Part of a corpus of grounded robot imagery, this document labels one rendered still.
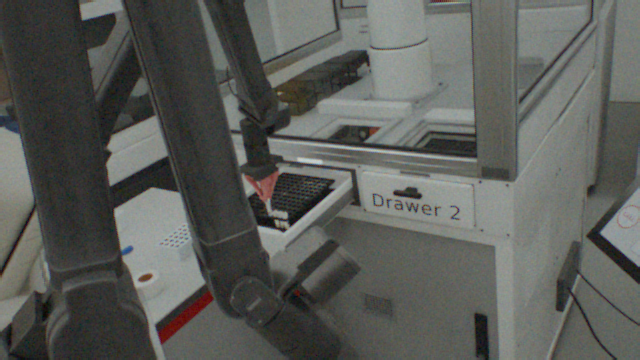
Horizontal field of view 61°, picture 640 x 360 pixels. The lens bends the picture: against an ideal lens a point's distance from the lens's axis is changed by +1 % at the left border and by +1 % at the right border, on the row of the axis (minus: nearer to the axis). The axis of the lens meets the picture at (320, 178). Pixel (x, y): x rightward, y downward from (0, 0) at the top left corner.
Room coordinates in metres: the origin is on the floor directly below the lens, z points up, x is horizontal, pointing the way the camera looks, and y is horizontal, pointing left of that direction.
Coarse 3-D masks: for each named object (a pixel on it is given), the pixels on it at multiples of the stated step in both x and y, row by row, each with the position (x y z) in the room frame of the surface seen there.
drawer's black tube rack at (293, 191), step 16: (288, 176) 1.38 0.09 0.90; (304, 176) 1.37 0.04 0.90; (256, 192) 1.32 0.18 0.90; (272, 192) 1.30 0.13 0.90; (288, 192) 1.29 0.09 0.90; (304, 192) 1.27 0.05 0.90; (320, 192) 1.25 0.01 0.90; (256, 208) 1.23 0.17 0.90; (272, 208) 1.21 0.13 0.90; (288, 208) 1.19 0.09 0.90; (304, 208) 1.23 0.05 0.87; (272, 224) 1.18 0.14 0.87
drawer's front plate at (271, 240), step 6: (258, 228) 1.07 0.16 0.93; (264, 228) 1.06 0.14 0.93; (264, 234) 1.05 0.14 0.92; (270, 234) 1.04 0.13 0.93; (276, 234) 1.03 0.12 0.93; (264, 240) 1.05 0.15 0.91; (270, 240) 1.04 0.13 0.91; (276, 240) 1.03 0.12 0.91; (282, 240) 1.04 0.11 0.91; (264, 246) 1.05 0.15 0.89; (270, 246) 1.04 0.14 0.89; (276, 246) 1.03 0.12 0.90; (282, 246) 1.03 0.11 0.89; (270, 252) 1.04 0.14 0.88
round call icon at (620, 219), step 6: (630, 204) 0.75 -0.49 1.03; (624, 210) 0.75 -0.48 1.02; (630, 210) 0.74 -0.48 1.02; (636, 210) 0.74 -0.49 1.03; (618, 216) 0.75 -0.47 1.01; (624, 216) 0.75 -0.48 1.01; (630, 216) 0.74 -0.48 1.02; (636, 216) 0.73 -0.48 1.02; (618, 222) 0.75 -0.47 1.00; (624, 222) 0.74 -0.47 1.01; (630, 222) 0.73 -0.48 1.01; (636, 222) 0.72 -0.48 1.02; (624, 228) 0.73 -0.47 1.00; (630, 228) 0.72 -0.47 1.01
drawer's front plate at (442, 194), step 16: (368, 176) 1.25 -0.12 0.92; (384, 176) 1.22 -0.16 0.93; (400, 176) 1.20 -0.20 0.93; (368, 192) 1.25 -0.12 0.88; (384, 192) 1.22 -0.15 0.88; (432, 192) 1.14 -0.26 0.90; (448, 192) 1.12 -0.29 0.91; (464, 192) 1.09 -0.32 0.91; (368, 208) 1.25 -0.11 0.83; (384, 208) 1.22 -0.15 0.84; (400, 208) 1.20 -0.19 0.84; (432, 208) 1.14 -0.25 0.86; (448, 208) 1.12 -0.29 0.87; (464, 208) 1.09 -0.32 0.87; (448, 224) 1.12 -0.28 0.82; (464, 224) 1.09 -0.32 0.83
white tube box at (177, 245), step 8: (184, 224) 1.40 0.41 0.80; (176, 232) 1.37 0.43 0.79; (184, 232) 1.35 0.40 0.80; (168, 240) 1.32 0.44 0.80; (176, 240) 1.32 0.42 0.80; (184, 240) 1.31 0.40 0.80; (160, 248) 1.30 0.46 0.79; (168, 248) 1.28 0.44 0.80; (176, 248) 1.27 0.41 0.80; (184, 248) 1.29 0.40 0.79; (192, 248) 1.31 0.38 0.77; (160, 256) 1.30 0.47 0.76; (168, 256) 1.29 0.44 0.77; (176, 256) 1.27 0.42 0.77; (184, 256) 1.28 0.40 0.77
